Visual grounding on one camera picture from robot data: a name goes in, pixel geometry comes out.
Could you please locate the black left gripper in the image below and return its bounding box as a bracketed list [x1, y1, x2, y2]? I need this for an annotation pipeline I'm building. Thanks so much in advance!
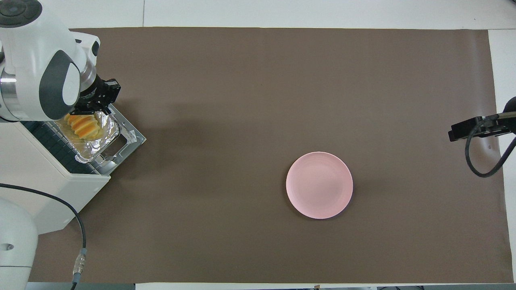
[75, 75, 122, 116]

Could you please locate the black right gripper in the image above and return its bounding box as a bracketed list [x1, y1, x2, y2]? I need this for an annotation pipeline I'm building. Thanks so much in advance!
[449, 112, 516, 142]

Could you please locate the sliced orange yellow bread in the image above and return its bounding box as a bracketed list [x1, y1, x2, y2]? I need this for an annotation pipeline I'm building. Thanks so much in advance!
[64, 113, 101, 141]

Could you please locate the aluminium foil tray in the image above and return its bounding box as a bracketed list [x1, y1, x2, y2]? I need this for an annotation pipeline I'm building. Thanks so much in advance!
[54, 110, 121, 164]

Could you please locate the cream white toaster oven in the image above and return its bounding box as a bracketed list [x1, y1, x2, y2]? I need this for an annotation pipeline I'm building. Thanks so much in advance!
[0, 120, 110, 236]

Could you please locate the brown table mat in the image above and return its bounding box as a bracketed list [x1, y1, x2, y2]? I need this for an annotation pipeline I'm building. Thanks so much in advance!
[28, 27, 513, 284]

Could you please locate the pink round plate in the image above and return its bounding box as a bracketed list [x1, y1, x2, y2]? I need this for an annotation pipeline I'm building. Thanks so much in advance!
[286, 151, 354, 220]

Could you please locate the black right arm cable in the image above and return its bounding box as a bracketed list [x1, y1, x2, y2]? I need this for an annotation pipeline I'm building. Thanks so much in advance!
[464, 117, 516, 178]

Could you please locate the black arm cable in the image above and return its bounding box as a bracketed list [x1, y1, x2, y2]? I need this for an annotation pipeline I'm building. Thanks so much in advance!
[464, 117, 516, 178]
[0, 183, 87, 290]

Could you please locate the glass oven door metal frame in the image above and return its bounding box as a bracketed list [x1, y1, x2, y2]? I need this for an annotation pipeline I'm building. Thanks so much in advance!
[94, 104, 147, 176]

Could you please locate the metal wire oven rack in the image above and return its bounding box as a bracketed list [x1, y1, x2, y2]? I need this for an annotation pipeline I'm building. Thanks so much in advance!
[22, 120, 100, 175]

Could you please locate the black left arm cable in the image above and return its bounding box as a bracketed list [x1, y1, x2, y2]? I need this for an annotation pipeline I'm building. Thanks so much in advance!
[0, 183, 87, 290]

